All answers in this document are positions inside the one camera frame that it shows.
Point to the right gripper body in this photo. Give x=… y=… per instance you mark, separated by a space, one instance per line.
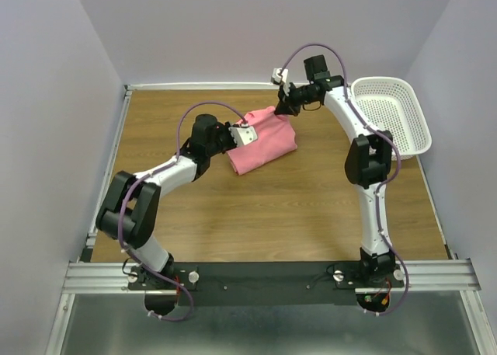
x=300 y=95

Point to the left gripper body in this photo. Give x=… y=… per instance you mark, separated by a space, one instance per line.
x=223 y=139

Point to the pink t shirt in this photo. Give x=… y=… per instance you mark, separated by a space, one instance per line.
x=275 y=138

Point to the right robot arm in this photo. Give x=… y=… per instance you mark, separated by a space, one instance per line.
x=368 y=161

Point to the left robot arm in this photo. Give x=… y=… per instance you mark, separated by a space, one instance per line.
x=130 y=206

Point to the white plastic basket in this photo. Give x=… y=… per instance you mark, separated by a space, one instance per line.
x=391 y=104

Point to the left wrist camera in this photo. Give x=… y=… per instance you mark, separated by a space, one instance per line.
x=243 y=134

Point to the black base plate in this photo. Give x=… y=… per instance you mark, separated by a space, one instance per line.
x=266 y=284

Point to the aluminium frame rail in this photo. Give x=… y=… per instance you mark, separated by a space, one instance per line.
x=439 y=276

